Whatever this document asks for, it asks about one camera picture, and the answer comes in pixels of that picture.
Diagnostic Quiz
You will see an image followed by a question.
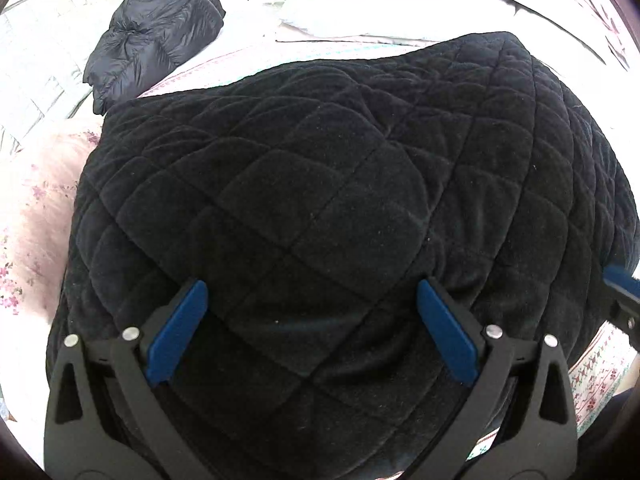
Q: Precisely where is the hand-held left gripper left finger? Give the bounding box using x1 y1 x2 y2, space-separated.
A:
44 279 221 480

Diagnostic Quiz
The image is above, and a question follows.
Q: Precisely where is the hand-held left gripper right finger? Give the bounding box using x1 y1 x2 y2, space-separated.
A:
400 277 580 480

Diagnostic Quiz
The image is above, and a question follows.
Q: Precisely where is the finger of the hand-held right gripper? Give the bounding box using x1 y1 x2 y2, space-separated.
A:
602 262 640 306
606 296 640 352

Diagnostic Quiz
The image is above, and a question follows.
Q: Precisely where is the black quilted coat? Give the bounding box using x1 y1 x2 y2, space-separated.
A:
50 32 640 480

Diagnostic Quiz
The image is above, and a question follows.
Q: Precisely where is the patterned striped bed sheet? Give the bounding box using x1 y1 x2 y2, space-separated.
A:
137 40 637 441

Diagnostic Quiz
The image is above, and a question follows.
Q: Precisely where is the pink floral pillow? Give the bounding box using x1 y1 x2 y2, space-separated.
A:
0 127 103 323

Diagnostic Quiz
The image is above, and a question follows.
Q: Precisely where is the black puffer jacket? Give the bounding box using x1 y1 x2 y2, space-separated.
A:
82 0 226 115

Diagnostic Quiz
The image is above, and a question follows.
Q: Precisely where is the grey quilted headboard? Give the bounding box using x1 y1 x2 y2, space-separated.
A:
0 0 126 153

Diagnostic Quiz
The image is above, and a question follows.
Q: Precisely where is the pale grey duvet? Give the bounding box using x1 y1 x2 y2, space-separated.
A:
275 0 632 68

